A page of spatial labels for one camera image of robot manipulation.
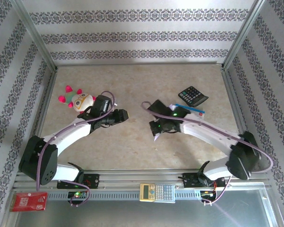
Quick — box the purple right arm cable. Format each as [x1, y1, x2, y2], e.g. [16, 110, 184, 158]
[141, 101, 275, 206]

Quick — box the red packet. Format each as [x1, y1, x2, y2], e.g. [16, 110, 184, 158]
[9, 192, 48, 212]

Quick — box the aluminium side rail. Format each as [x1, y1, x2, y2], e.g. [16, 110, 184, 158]
[22, 67, 59, 173]
[221, 67, 260, 171]

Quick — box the plush toy with pink feet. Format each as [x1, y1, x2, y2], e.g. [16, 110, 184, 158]
[58, 85, 97, 116]

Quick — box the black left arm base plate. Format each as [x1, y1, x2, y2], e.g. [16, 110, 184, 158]
[56, 174, 100, 189]

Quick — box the blue white packet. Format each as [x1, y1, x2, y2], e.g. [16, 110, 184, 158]
[170, 103, 205, 120]

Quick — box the aluminium frame post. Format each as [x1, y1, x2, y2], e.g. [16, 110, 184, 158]
[10, 0, 59, 71]
[221, 0, 268, 70]

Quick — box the beige scientific calculator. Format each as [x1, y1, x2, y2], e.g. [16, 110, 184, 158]
[139, 183, 176, 203]

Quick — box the wide aluminium mounting rail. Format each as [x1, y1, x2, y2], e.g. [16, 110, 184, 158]
[13, 170, 270, 190]

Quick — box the thin aluminium wall rail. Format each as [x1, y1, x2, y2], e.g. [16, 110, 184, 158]
[55, 61, 224, 67]

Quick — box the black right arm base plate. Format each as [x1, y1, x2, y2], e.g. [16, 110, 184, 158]
[182, 172, 227, 189]

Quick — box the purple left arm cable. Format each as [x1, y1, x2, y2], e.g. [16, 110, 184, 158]
[36, 90, 116, 208]

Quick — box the shiny steel sheet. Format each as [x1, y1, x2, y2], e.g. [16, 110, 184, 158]
[4, 189, 284, 227]

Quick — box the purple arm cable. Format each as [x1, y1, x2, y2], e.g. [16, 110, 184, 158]
[36, 90, 116, 208]
[141, 101, 275, 206]

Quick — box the grey slotted cable duct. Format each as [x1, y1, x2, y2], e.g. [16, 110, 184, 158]
[47, 190, 203, 201]

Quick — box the black desk calculator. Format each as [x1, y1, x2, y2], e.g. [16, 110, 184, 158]
[178, 86, 209, 107]

